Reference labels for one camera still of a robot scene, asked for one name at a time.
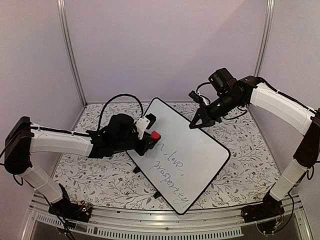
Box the aluminium frame post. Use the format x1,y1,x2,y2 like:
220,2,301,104
253,0,275,77
56,0,88,107

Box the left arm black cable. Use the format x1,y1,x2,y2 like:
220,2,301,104
98,93,145,133

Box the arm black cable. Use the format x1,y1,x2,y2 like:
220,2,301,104
98,93,145,133
195,81,213,95

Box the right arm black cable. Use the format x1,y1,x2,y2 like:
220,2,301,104
195,81,213,95

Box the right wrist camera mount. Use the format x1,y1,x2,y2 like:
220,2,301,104
188,90,211,106

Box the white whiteboard black frame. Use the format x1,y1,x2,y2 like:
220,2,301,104
127,97,231,215

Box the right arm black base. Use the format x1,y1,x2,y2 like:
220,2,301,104
240,191,285,235

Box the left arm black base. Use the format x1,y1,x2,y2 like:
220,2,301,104
48,184,92,223

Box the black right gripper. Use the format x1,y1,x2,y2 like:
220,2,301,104
189,92,242,130

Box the left aluminium frame post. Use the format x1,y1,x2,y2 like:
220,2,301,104
56,0,88,107

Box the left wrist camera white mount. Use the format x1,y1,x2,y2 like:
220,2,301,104
135,113,157,140

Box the red whiteboard eraser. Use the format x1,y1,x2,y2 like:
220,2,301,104
150,131,161,143

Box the aluminium front rail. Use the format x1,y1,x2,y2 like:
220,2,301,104
21,193,313,240

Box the black whiteboard stand foot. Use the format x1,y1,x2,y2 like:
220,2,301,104
133,166,141,174

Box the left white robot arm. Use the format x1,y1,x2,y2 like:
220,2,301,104
1,113,161,217

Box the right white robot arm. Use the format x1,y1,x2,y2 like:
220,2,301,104
188,68,320,218

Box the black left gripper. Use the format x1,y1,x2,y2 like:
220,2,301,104
113,133,158,157

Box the right aluminium frame post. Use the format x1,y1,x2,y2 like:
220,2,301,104
253,0,275,77

